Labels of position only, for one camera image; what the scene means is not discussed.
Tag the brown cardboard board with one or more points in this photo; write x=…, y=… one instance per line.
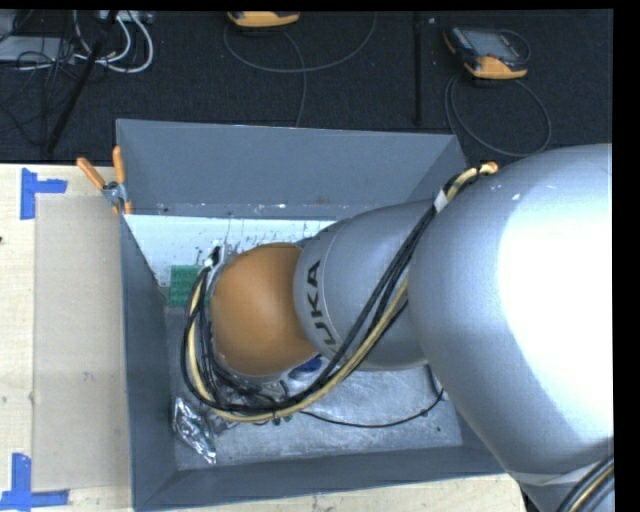
x=75, y=325

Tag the silver foil packet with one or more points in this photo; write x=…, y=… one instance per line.
x=192, y=432

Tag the black cylinder on white bracket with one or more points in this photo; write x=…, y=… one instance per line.
x=214, y=256

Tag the grey metal bin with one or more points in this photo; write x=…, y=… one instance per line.
x=280, y=165

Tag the green sponge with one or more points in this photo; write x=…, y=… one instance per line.
x=179, y=285

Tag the blue and white round object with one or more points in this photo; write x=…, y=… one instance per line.
x=306, y=369

